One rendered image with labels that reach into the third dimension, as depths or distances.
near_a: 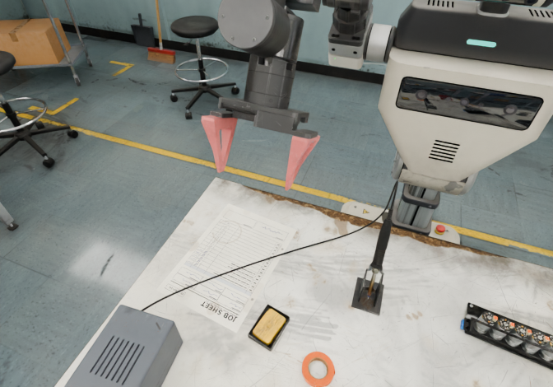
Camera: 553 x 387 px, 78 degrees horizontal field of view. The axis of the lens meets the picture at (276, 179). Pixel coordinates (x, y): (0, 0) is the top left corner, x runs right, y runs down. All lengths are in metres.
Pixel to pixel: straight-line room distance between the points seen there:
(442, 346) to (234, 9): 0.70
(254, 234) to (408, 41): 0.61
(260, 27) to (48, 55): 3.31
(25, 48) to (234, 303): 3.16
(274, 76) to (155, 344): 0.49
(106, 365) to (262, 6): 0.59
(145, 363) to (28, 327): 1.27
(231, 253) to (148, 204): 1.31
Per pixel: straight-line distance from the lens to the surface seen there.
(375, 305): 0.81
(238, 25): 0.36
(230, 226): 0.92
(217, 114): 0.46
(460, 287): 0.91
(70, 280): 1.95
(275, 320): 0.76
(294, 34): 0.43
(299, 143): 0.40
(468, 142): 0.98
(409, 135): 0.97
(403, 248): 0.92
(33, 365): 1.81
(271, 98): 0.41
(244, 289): 0.81
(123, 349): 0.70
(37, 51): 3.62
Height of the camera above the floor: 1.45
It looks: 42 degrees down
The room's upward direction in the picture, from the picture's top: straight up
